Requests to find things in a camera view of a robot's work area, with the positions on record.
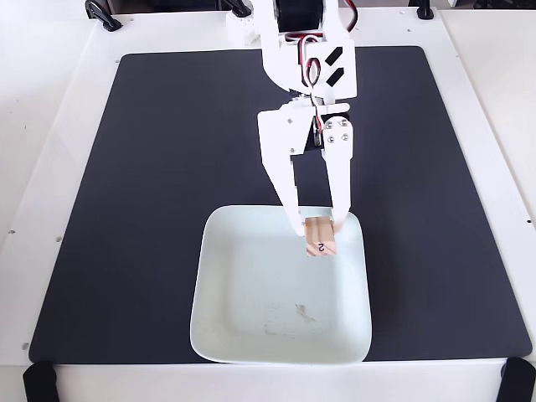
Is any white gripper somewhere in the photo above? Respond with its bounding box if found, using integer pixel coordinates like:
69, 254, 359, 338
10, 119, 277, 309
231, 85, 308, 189
256, 96, 357, 238

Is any wooden block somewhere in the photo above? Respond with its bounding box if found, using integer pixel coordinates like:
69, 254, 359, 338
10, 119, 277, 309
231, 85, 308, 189
303, 216, 339, 258

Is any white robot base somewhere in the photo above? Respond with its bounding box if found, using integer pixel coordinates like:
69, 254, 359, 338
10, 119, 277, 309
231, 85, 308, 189
225, 12, 263, 46

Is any white square plate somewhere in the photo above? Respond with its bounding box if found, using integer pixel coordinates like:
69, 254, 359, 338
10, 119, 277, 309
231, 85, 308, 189
189, 204, 373, 365

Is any black mat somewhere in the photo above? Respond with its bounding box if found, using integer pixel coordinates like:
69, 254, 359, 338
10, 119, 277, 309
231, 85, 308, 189
28, 45, 533, 364

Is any black table clamp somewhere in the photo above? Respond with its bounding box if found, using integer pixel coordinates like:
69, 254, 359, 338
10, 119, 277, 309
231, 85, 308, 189
85, 0, 123, 33
500, 358, 536, 402
23, 360, 58, 402
224, 0, 252, 18
412, 0, 436, 20

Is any red black white cable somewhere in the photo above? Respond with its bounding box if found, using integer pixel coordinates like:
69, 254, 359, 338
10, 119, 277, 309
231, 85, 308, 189
296, 34, 327, 147

